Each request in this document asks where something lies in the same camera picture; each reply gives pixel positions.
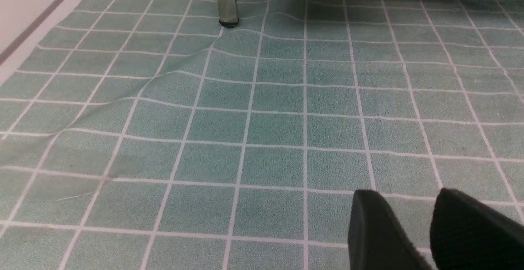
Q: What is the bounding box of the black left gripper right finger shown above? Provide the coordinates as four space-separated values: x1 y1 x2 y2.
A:
430 188 524 270

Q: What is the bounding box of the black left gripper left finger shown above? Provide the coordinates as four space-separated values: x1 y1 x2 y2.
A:
347 190 431 270

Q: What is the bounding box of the steel shoe rack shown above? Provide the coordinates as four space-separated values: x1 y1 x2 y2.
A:
217 0 239 29

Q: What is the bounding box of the green checked floor mat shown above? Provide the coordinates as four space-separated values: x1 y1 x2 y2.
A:
0 0 524 270

